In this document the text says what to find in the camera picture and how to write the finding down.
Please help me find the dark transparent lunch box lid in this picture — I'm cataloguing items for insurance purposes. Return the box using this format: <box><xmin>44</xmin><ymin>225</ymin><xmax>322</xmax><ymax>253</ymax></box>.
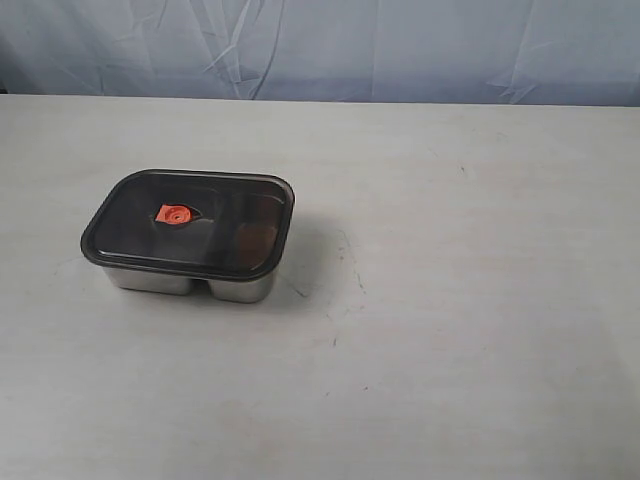
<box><xmin>80</xmin><ymin>169</ymin><xmax>295</xmax><ymax>282</ymax></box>

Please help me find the stainless steel lunch box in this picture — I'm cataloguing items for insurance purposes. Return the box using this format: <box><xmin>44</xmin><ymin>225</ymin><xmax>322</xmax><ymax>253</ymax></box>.
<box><xmin>104</xmin><ymin>268</ymin><xmax>276</xmax><ymax>304</ymax></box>

